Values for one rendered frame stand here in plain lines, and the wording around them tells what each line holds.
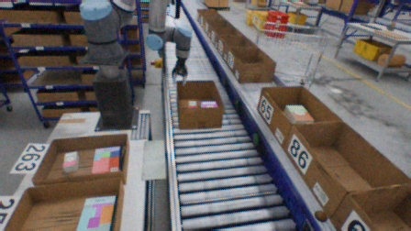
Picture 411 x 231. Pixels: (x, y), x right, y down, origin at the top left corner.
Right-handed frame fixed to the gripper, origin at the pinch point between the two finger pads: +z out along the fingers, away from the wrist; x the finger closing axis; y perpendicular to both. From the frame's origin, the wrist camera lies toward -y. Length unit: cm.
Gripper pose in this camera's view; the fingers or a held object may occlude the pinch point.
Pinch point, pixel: (178, 83)
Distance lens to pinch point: 153.2
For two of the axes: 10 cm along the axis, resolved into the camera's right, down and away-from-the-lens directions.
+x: 9.7, 0.4, 2.4
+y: 1.8, 5.6, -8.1
